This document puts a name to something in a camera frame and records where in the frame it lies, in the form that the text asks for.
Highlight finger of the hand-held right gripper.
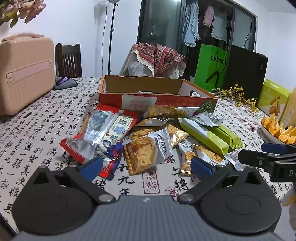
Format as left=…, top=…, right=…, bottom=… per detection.
left=261, top=142, right=296, bottom=156
left=238, top=149, right=279, bottom=169

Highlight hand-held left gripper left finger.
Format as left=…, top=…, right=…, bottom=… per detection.
left=30, top=156, right=116, bottom=206

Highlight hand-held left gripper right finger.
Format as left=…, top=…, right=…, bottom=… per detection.
left=177, top=156, right=268, bottom=205

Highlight red blue snack packet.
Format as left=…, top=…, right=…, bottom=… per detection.
left=98, top=139, right=123, bottom=181

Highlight white green snack bar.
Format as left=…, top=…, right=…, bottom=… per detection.
left=179, top=118, right=230, bottom=155

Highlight red silver snack packet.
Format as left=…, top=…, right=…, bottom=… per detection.
left=60, top=104, right=119, bottom=163

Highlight red blue-label snack packet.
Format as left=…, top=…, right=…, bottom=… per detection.
left=109, top=111, right=137, bottom=145

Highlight pile of orange cracker packets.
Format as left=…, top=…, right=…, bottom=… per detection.
left=122, top=106, right=245, bottom=178

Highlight orange cardboard box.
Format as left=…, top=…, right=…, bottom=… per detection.
left=98, top=75, right=218, bottom=114

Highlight white plate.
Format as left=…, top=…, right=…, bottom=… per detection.
left=257, top=118, right=296, bottom=146

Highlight pile of orange slices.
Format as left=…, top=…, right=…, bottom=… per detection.
left=262, top=113, right=296, bottom=144

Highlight yellow juice bottle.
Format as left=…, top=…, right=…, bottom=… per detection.
left=279, top=87, right=296, bottom=128

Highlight green snack carton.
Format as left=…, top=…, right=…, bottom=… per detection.
left=257, top=79, right=291, bottom=117

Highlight calligraphy printed tablecloth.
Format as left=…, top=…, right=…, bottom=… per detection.
left=0, top=76, right=296, bottom=234

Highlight yellow flower branch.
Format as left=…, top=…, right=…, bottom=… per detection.
left=214, top=83, right=258, bottom=112

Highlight black paper bag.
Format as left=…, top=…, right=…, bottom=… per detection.
left=222, top=34, right=269, bottom=100

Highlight grey purple pouch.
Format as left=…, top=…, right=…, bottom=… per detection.
left=54, top=77, right=78, bottom=90

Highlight green paper bag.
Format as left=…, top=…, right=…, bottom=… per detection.
left=193, top=44, right=230, bottom=93

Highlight dark wooden chair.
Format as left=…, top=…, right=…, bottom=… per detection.
left=55, top=43, right=83, bottom=78

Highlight chair with red patterned cloth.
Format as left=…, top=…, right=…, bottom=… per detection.
left=119, top=44, right=186, bottom=82

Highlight pink suitcase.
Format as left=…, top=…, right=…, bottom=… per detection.
left=0, top=33, right=55, bottom=116

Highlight red patterned cloth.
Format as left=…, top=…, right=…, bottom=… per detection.
left=132, top=43, right=186, bottom=77

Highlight white hanging garment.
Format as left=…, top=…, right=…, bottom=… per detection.
left=211, top=8, right=229, bottom=41

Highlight studio light on stand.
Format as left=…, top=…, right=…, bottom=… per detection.
left=102, top=0, right=119, bottom=75

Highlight blue hanging garment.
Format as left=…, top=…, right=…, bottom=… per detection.
left=184, top=2, right=200, bottom=47

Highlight pink hanging garment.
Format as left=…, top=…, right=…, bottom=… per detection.
left=203, top=6, right=215, bottom=28

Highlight dark glass sliding door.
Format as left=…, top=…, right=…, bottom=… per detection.
left=137, top=0, right=258, bottom=77

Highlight pink artificial flowers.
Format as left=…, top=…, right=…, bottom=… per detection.
left=0, top=0, right=47, bottom=29

